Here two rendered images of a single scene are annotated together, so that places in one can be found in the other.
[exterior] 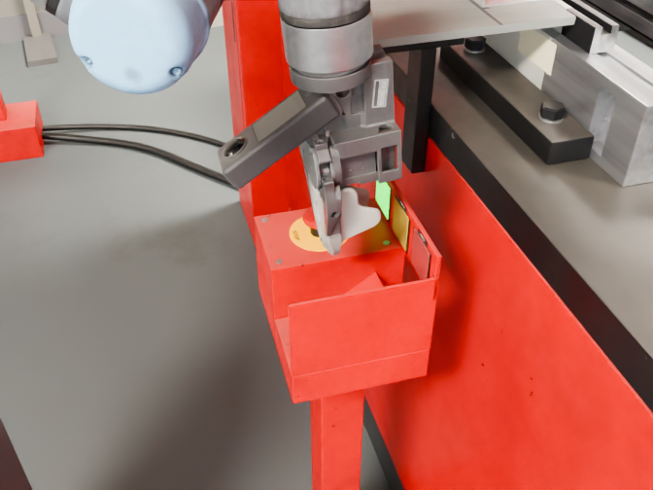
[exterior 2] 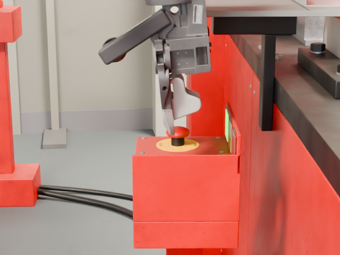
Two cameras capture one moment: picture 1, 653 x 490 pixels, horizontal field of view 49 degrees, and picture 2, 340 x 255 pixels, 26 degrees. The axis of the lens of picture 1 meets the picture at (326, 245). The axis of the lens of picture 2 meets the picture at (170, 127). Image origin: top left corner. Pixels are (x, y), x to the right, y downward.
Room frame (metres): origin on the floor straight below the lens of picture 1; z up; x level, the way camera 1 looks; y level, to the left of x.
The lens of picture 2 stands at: (-0.46, -0.28, 1.15)
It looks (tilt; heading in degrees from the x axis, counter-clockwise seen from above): 16 degrees down; 15
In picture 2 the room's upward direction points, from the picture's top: straight up
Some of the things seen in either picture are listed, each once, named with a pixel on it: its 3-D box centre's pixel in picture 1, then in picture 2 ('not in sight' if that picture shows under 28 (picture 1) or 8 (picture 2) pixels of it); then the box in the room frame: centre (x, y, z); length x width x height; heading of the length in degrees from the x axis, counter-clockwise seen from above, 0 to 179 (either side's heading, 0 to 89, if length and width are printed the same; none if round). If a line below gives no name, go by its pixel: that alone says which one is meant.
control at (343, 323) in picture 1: (337, 274); (184, 171); (0.63, -0.01, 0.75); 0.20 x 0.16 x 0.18; 15
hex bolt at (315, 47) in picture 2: (474, 43); (317, 47); (0.92, -0.20, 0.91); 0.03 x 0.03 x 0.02
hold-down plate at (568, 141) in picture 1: (506, 91); (329, 70); (0.82, -0.23, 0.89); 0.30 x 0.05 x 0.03; 16
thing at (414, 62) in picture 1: (398, 96); (252, 70); (0.83, -0.09, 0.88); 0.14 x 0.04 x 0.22; 106
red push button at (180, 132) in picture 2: (319, 224); (177, 138); (0.68, 0.01, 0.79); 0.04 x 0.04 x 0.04
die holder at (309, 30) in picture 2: not in sight; (297, 10); (1.41, -0.12, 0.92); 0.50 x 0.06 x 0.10; 16
